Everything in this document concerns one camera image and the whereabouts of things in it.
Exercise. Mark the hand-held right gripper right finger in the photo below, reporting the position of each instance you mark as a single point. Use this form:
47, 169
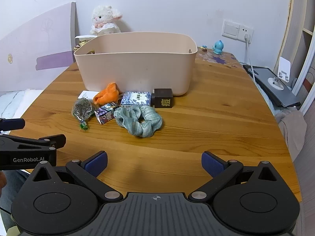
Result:
212, 164

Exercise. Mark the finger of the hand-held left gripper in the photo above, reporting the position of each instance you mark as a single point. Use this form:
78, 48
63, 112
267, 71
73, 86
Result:
34, 141
12, 124

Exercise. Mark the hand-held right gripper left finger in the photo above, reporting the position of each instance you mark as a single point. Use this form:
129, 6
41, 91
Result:
96, 164

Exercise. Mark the small cartoon print box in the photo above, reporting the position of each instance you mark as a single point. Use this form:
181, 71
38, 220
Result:
105, 114

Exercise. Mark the clear bag of dried herbs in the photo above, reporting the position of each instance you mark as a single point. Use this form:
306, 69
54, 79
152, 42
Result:
82, 109

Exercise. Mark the green ribbed scrunchie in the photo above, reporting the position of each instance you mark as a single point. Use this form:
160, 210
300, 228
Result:
147, 125

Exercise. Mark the white card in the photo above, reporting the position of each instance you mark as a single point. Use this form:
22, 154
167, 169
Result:
87, 95

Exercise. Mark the orange cloth carrot toy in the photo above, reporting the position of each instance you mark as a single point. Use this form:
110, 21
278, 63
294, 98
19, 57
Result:
107, 94

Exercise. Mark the blue white patterned box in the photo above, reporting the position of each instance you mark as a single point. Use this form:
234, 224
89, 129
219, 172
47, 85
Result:
135, 98

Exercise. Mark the dark brown square box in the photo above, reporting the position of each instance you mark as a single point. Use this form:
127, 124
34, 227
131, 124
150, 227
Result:
163, 99

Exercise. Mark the beige plastic storage bin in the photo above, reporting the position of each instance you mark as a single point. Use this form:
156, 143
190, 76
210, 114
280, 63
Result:
137, 64

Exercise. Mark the pale bed sheet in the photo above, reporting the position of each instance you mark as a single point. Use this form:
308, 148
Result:
17, 103

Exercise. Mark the person's grey pants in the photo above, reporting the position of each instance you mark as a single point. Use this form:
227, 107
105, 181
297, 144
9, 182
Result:
14, 189

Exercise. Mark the purple bed headboard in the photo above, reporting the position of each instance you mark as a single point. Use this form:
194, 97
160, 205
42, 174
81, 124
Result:
37, 54

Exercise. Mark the grey beige cloth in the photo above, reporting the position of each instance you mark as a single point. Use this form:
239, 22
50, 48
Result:
291, 132

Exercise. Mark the grey laptop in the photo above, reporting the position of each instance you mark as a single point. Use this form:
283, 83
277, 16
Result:
268, 89

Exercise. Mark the brown gold snack packet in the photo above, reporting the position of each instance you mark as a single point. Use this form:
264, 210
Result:
80, 46

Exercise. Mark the white snack packet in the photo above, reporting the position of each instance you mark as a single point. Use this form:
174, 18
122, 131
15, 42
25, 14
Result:
85, 37

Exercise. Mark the blue cartoon figurine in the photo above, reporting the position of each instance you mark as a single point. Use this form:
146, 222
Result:
217, 48

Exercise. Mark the small mushroom figurine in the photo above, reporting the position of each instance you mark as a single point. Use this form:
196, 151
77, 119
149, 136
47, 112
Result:
204, 48

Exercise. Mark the white phone stand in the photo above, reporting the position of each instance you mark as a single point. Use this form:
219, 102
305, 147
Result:
284, 66

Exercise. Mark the white plush lamb toy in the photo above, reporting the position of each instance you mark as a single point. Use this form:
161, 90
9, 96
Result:
104, 19

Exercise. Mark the white wooden shelf unit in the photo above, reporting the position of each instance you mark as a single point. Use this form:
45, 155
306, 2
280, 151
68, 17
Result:
302, 29

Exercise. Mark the white wall switch socket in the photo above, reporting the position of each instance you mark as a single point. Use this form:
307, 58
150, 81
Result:
235, 29

